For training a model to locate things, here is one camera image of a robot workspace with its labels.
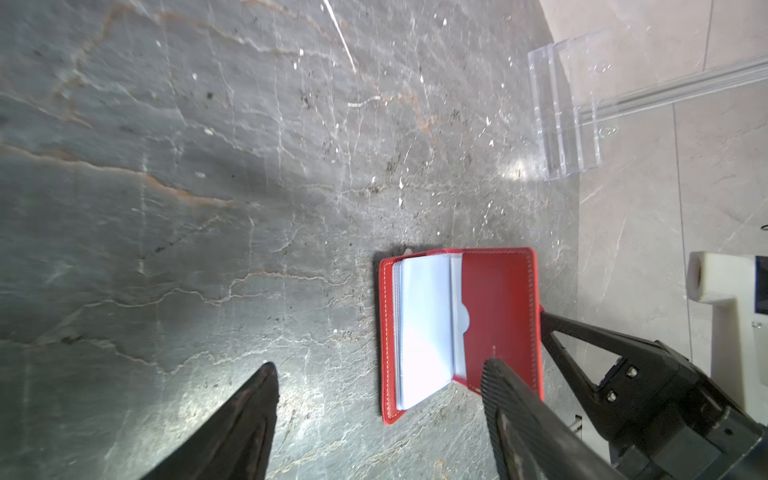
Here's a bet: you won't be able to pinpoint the white plastic card sleeves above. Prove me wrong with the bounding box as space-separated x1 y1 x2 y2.
393 253 470 410

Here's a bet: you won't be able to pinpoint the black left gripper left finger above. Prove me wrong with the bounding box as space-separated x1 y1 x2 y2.
145 362 279 479

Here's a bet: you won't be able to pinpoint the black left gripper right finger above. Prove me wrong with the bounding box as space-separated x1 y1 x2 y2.
481 358 623 479

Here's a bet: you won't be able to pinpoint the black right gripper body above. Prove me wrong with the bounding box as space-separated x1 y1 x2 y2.
608 344 767 479

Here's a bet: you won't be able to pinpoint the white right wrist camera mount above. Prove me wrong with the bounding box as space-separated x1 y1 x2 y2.
686 251 767 424

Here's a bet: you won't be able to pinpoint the red leather card holder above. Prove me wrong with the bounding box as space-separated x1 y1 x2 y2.
378 248 544 425

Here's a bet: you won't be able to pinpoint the clear acrylic tiered card stand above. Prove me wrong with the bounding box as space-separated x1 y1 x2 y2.
527 32 617 180

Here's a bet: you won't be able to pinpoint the horizontal aluminium wall rail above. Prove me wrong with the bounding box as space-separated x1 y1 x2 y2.
577 56 767 124

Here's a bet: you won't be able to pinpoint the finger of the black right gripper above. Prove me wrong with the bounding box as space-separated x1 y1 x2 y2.
540 312 678 441

